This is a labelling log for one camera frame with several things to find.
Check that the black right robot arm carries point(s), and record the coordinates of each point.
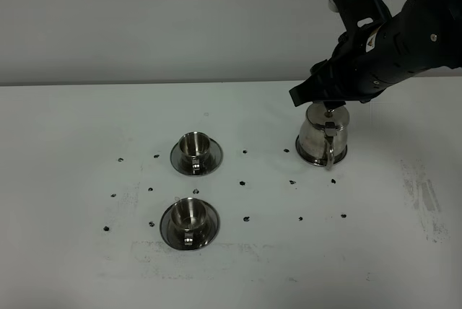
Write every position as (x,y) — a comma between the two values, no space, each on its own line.
(424,35)

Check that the far stainless steel saucer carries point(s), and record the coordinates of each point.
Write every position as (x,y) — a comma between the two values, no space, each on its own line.
(211,163)

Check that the near stainless steel teacup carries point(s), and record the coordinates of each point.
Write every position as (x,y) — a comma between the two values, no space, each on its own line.
(189,218)

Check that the far stainless steel teacup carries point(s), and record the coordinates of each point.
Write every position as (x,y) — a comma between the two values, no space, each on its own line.
(194,149)

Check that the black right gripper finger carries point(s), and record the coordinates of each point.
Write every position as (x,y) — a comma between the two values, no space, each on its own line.
(333,105)
(316,88)

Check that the stainless steel teacup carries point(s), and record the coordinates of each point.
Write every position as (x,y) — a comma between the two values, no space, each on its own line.
(189,218)
(194,149)

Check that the stainless steel teapot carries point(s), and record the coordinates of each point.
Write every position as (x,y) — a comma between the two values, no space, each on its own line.
(324,132)

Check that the near stainless steel saucer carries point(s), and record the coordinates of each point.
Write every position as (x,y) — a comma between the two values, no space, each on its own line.
(205,238)

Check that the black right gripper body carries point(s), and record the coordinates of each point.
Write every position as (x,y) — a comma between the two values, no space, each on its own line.
(378,59)

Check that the stainless steel saucer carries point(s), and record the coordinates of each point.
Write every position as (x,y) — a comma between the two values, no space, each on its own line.
(211,163)
(205,238)

